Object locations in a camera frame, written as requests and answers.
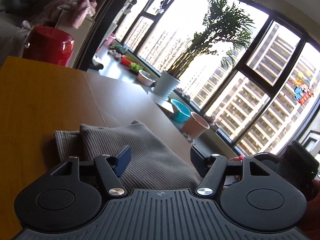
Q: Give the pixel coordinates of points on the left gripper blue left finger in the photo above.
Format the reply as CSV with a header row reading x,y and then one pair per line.
x,y
121,160

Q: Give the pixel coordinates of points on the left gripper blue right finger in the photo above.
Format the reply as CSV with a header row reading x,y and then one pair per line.
x,y
201,163

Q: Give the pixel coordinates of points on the striped knit sweater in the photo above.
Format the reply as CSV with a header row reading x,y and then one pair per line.
x,y
153,165

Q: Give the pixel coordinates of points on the pink plastic pot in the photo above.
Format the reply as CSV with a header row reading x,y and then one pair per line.
x,y
194,126

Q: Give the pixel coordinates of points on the blue plastic basin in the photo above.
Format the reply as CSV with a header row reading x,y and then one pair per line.
x,y
181,112

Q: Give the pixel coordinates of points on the grey metal basin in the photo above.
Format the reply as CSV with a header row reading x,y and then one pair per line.
x,y
145,78

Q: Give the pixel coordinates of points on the potted palm plant white pot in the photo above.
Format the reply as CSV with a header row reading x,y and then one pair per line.
x,y
224,22

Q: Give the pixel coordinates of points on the red round stool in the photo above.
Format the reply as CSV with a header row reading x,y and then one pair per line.
x,y
50,45

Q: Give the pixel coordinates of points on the beige cabinet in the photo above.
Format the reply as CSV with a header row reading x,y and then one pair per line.
x,y
79,34

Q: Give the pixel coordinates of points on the pink blanket pile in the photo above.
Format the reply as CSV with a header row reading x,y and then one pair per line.
x,y
79,9

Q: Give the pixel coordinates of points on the grey covered sofa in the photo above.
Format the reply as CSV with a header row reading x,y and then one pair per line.
x,y
15,28

